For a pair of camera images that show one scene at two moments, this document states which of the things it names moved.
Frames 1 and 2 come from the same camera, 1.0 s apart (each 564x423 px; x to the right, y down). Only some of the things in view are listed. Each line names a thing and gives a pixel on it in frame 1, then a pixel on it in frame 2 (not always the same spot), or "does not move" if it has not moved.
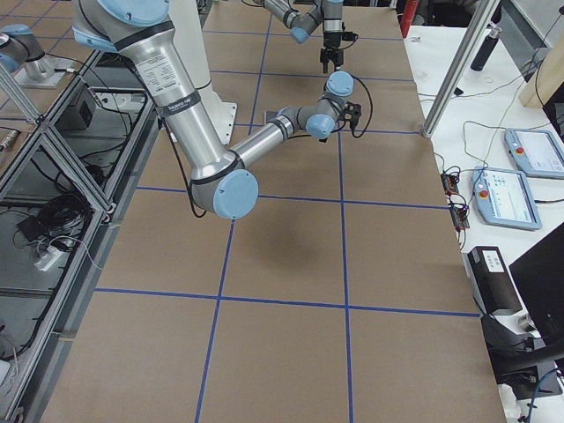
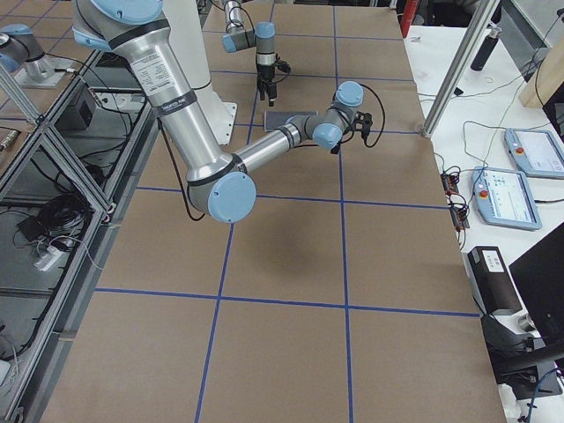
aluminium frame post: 484,15 does not move
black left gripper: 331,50 -> 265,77
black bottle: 486,49 does not move
